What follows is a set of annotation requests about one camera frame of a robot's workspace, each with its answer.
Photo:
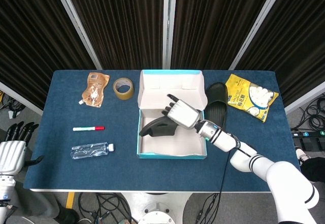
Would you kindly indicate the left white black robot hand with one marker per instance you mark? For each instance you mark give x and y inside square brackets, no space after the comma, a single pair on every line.
[11,158]

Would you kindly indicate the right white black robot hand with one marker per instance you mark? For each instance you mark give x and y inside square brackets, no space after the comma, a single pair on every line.
[184,114]

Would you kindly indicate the black slipper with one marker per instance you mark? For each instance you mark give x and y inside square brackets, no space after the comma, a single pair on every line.
[215,99]
[158,128]

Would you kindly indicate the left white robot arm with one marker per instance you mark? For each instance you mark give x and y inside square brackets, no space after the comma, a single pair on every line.
[5,196]

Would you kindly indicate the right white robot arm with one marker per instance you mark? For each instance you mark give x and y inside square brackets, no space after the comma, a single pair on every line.
[279,175]

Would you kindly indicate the light blue shoe box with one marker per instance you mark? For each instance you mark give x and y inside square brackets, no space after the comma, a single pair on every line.
[165,87]

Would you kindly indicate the black foot pedals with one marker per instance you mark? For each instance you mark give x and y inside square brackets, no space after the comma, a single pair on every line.
[309,142]

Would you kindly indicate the person black trousers white shoe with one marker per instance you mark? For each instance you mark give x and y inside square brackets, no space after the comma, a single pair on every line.
[314,169]

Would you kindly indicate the yellow snack bag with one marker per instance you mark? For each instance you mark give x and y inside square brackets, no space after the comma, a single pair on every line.
[243,94]

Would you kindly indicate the tan packing tape roll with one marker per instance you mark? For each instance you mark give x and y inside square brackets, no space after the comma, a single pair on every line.
[123,94]

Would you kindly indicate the yellow floor tape strip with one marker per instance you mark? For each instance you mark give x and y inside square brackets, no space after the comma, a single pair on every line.
[69,199]

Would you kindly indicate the clear plastic water bottle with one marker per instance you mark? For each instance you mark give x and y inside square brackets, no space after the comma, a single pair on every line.
[89,151]

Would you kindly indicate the white marker red cap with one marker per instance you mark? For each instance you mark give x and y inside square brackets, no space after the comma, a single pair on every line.
[83,128]

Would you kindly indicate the blue felt table cloth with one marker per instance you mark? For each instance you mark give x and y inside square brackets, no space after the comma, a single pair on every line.
[101,175]

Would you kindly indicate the brown spout pouch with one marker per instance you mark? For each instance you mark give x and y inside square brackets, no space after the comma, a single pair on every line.
[95,89]

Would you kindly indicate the dark pleated partition panel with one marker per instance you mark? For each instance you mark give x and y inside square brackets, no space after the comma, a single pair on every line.
[294,43]
[30,36]
[215,23]
[122,23]

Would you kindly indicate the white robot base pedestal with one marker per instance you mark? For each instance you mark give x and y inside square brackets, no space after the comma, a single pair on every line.
[157,208]

